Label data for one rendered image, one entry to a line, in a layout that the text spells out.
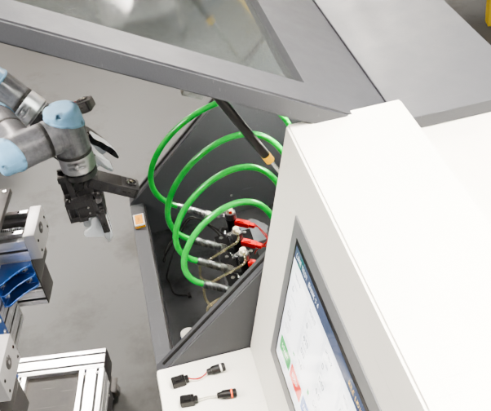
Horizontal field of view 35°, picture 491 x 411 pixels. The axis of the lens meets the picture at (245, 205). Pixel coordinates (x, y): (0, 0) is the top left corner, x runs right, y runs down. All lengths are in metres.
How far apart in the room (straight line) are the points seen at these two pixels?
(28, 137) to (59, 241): 2.22
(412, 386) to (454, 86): 0.78
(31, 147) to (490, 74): 0.93
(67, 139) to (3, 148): 0.13
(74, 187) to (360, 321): 0.80
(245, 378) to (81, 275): 1.94
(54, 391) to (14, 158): 1.44
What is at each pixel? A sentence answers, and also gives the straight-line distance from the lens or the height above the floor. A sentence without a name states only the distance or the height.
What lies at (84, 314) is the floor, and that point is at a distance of 3.40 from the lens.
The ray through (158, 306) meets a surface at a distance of 1.98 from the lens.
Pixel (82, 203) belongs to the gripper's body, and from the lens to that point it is 1.71.
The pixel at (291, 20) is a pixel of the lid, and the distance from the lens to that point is 1.79.
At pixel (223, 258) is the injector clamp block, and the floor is 0.98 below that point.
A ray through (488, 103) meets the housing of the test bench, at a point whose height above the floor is 1.49.
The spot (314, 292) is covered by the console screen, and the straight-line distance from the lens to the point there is 1.31.
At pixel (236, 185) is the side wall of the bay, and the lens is 2.32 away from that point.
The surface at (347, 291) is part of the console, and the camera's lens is 1.18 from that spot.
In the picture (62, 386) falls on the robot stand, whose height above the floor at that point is 0.21.
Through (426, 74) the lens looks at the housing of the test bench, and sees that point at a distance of 1.66.
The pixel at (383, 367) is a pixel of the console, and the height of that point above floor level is 1.50.
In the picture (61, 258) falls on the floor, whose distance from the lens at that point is 3.71.
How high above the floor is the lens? 2.34
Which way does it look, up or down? 39 degrees down
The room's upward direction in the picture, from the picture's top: 9 degrees counter-clockwise
